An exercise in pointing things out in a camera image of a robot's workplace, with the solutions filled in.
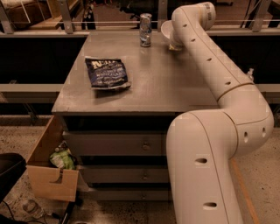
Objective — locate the white bowl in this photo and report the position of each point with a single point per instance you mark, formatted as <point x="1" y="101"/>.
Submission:
<point x="167" y="31"/>

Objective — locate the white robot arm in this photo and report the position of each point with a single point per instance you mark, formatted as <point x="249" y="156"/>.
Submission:
<point x="200" y="143"/>

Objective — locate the redbull can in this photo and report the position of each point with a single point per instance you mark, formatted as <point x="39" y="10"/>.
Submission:
<point x="145" y="30"/>

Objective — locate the blue chip bag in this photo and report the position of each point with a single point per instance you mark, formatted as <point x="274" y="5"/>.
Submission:
<point x="107" y="74"/>

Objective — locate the grey drawer cabinet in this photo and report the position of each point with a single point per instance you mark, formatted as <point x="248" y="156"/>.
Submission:
<point x="119" y="136"/>

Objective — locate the metal railing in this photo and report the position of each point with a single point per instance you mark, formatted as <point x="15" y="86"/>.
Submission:
<point x="229" y="16"/>

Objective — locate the green snack bag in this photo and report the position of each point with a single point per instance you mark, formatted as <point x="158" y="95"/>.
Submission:
<point x="62" y="159"/>

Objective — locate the cardboard box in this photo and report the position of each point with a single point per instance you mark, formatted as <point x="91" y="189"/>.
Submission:
<point x="48" y="181"/>

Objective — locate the black chair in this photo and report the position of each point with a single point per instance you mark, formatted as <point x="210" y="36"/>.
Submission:
<point x="12" y="167"/>

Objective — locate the clear plastic bottle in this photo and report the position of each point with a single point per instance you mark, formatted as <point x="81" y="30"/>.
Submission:
<point x="33" y="209"/>

